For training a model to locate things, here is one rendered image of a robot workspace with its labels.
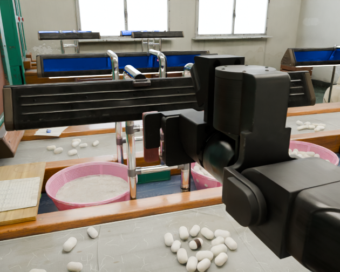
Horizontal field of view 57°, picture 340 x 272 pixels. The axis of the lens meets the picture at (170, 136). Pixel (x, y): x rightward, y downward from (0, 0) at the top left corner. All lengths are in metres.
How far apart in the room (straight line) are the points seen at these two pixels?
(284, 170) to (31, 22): 5.41
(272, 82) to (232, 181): 0.09
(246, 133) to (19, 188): 0.79
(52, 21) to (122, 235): 4.98
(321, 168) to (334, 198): 0.05
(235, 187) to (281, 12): 7.02
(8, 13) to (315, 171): 3.08
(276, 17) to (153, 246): 6.65
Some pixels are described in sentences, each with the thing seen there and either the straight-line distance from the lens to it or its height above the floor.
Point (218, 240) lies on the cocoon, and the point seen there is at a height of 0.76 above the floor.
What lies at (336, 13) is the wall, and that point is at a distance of 6.88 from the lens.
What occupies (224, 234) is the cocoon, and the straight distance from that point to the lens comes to 0.77.
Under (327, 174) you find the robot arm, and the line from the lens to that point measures 0.27.
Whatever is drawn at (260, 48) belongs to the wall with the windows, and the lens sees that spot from 6.98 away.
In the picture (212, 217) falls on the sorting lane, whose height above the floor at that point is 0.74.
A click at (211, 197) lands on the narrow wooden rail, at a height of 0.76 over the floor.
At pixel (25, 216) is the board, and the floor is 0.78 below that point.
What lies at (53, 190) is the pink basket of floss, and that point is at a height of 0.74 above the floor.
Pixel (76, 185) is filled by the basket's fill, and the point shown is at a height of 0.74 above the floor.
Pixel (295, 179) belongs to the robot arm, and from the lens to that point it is 0.25.
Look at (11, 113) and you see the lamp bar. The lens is 0.59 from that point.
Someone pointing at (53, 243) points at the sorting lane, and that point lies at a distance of 0.81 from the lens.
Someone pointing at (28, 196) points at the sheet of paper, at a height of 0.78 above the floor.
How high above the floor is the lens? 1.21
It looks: 20 degrees down
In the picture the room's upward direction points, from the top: straight up
